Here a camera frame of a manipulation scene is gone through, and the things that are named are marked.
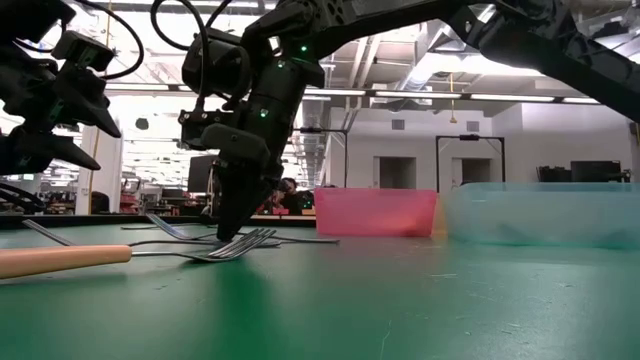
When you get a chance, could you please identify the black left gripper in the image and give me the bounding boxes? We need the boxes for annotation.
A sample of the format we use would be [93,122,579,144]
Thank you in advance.
[0,44,123,176]

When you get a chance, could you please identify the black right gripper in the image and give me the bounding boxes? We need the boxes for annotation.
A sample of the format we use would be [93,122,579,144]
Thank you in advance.
[199,55,327,243]

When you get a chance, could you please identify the wooden handled silver fork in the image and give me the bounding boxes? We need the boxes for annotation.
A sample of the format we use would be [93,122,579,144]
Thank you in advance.
[0,228,278,281]

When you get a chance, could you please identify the person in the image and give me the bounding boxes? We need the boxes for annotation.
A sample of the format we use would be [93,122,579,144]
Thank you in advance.
[277,177,317,216]

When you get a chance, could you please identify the black computer monitor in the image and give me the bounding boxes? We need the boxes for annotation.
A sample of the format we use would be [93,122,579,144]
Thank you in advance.
[187,154,220,194]

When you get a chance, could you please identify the white building column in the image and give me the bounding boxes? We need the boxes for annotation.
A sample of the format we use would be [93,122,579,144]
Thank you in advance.
[74,124,124,216]

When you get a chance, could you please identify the pink plastic bin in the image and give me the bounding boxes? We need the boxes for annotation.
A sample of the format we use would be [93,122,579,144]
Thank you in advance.
[313,187,439,238]

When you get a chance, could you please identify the green table mat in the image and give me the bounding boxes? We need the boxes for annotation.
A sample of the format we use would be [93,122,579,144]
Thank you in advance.
[0,222,640,360]

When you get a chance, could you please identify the orange plastic bin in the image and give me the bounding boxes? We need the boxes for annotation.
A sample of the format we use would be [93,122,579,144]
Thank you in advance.
[432,199,450,238]

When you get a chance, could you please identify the overhead LED light bar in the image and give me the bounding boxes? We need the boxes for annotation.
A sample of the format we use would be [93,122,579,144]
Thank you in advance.
[104,82,601,105]

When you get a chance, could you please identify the teal plastic bin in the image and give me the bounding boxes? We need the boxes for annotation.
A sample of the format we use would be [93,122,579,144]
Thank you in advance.
[442,182,640,250]

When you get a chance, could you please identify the dark wide monitor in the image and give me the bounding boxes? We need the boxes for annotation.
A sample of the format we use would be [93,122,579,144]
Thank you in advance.
[570,160,623,185]

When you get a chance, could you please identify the silver ribbed ventilation duct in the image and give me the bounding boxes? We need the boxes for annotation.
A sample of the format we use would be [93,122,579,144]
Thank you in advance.
[298,97,332,176]
[399,19,454,94]

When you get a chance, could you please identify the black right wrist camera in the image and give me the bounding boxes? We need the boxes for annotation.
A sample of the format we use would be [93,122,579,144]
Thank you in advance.
[178,109,224,151]

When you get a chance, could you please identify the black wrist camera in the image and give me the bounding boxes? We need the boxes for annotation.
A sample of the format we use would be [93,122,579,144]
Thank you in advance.
[178,109,224,151]
[51,30,116,72]

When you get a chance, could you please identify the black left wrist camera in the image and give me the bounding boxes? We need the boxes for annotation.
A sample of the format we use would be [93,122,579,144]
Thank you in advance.
[51,30,116,72]

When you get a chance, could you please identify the black metal frame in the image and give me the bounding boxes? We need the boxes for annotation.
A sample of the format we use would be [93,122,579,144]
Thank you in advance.
[294,127,350,190]
[435,133,507,191]

